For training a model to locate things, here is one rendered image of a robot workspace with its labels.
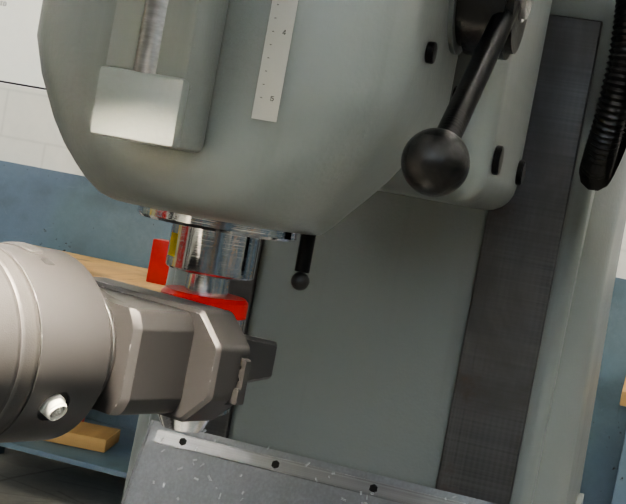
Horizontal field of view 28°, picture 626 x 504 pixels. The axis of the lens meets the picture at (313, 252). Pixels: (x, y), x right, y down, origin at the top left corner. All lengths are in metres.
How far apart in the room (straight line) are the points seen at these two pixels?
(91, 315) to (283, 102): 0.13
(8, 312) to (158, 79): 0.12
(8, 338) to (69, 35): 0.16
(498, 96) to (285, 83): 0.21
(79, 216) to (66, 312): 4.81
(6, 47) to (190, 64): 5.05
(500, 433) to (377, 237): 0.18
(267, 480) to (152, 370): 0.47
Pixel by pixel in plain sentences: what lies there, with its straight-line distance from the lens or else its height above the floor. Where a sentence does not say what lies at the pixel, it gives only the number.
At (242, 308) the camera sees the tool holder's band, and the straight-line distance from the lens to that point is 0.66.
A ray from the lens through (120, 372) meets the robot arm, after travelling 0.58.
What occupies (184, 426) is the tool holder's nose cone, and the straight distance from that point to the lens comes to 0.67.
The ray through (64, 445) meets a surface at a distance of 4.76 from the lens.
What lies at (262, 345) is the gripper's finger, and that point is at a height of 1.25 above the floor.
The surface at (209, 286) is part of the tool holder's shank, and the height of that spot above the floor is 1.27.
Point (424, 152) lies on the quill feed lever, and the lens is 0.53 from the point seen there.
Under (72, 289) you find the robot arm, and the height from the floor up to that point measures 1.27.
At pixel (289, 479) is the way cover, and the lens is 1.04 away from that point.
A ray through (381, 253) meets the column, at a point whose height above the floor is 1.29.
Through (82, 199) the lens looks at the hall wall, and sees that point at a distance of 5.35.
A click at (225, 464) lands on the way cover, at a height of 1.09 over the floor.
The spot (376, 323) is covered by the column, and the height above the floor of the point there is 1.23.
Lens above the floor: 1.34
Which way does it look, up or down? 3 degrees down
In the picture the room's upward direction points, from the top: 10 degrees clockwise
